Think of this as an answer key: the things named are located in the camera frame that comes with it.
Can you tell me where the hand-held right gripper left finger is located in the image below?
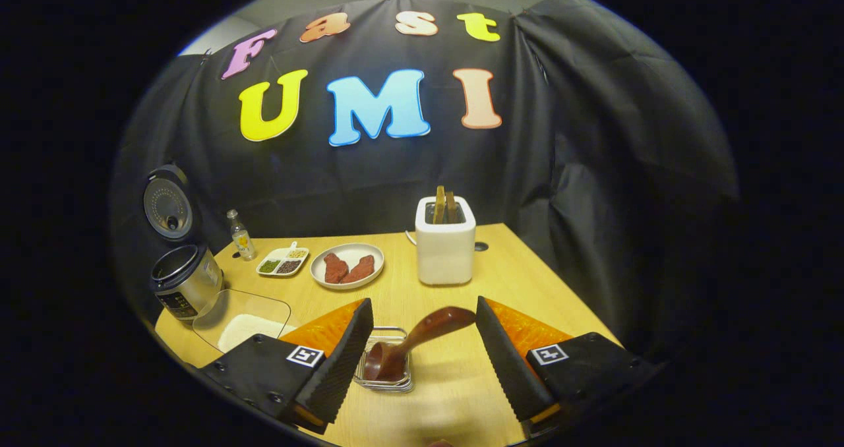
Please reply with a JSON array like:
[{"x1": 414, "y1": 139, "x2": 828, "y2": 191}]
[{"x1": 198, "y1": 297, "x2": 375, "y2": 434}]

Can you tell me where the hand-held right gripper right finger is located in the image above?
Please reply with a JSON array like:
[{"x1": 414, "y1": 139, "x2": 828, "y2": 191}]
[{"x1": 475, "y1": 295, "x2": 660, "y2": 438}]

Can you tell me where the dark wooden spoon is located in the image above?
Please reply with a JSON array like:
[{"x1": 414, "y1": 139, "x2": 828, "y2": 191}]
[{"x1": 364, "y1": 307, "x2": 477, "y2": 382}]

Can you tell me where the grey silver rice cooker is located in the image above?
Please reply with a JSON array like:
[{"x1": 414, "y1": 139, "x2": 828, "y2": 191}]
[{"x1": 143, "y1": 164, "x2": 224, "y2": 320}]

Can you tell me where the red meat piece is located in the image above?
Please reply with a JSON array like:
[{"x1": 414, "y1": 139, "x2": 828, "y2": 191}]
[
  {"x1": 343, "y1": 255, "x2": 375, "y2": 284},
  {"x1": 323, "y1": 253, "x2": 349, "y2": 284}
]

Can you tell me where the clear glass tray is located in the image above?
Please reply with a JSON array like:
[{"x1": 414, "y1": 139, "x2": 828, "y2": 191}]
[{"x1": 193, "y1": 289, "x2": 292, "y2": 353}]

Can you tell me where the round white plate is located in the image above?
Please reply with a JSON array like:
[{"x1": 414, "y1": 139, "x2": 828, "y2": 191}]
[{"x1": 310, "y1": 243, "x2": 385, "y2": 290}]

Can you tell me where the white divided bean dish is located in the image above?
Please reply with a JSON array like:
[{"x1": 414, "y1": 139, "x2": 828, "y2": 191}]
[{"x1": 256, "y1": 241, "x2": 310, "y2": 278}]

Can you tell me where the white toaster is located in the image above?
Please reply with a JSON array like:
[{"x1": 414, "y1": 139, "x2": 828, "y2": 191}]
[{"x1": 415, "y1": 196, "x2": 477, "y2": 285}]

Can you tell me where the small clear glass bottle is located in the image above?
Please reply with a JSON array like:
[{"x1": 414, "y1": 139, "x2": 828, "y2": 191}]
[{"x1": 227, "y1": 210, "x2": 256, "y2": 262}]

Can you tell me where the black backdrop cloth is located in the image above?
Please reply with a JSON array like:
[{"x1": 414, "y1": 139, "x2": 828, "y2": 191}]
[{"x1": 112, "y1": 0, "x2": 739, "y2": 362}]

